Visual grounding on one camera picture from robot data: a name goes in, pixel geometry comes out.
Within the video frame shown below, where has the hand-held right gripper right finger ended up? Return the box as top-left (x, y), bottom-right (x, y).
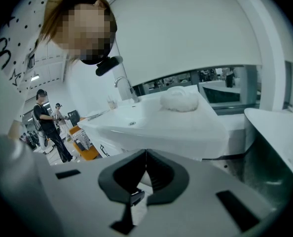
top-left (136, 149), bottom-right (277, 237)

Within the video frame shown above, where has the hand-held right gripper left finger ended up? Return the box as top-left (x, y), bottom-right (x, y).
top-left (39, 149), bottom-right (146, 237)

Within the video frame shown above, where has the orange sofa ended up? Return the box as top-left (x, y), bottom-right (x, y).
top-left (69, 124), bottom-right (101, 161)

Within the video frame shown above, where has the black white striped blanket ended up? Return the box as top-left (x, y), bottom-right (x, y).
top-left (72, 129), bottom-right (92, 150)

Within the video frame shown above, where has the white sink vanity cabinet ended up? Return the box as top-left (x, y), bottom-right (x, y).
top-left (76, 84), bottom-right (230, 162)

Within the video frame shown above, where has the black monitor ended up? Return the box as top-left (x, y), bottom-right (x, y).
top-left (67, 109), bottom-right (81, 128)

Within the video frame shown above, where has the white fluffy towel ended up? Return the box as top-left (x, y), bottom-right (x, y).
top-left (160, 86), bottom-right (199, 113)

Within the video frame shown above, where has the black bathtub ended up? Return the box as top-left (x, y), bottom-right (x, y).
top-left (202, 80), bottom-right (243, 104)

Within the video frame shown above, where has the chrome faucet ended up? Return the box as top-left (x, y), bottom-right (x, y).
top-left (114, 77), bottom-right (141, 104)

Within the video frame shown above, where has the person's white dotted shirt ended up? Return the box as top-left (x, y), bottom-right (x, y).
top-left (0, 0), bottom-right (72, 123)

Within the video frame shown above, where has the person's head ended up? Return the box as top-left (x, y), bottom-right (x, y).
top-left (54, 0), bottom-right (118, 65)

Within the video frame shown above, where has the wide pale roller blind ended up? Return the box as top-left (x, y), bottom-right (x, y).
top-left (109, 0), bottom-right (263, 88)

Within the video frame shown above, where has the black head camera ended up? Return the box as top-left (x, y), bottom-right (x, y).
top-left (95, 55), bottom-right (124, 77)

